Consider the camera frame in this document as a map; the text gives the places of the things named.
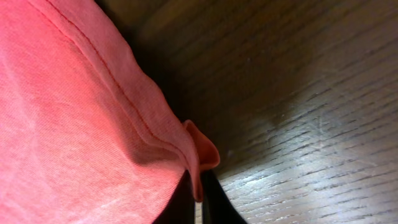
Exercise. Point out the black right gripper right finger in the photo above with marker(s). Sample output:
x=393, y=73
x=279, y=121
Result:
x=216, y=207

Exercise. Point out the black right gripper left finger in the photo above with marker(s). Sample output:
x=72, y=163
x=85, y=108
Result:
x=181, y=206

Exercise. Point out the red orange t-shirt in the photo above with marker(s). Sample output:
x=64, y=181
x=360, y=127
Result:
x=86, y=135

